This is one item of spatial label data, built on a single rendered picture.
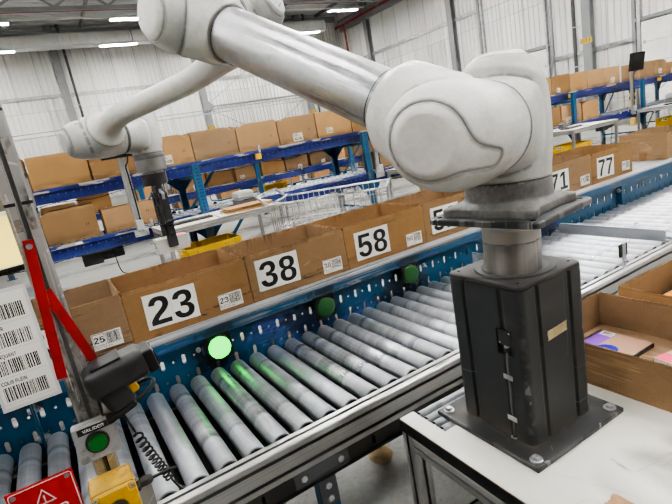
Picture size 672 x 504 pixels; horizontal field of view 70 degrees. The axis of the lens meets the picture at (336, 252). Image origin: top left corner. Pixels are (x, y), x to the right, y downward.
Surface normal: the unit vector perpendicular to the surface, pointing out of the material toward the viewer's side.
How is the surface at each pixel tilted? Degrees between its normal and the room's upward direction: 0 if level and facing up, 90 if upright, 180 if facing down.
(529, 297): 90
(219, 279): 90
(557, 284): 90
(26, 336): 90
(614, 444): 0
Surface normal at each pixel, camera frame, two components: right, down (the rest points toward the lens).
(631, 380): -0.83, 0.29
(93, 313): 0.52, 0.11
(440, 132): -0.55, 0.35
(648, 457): -0.18, -0.96
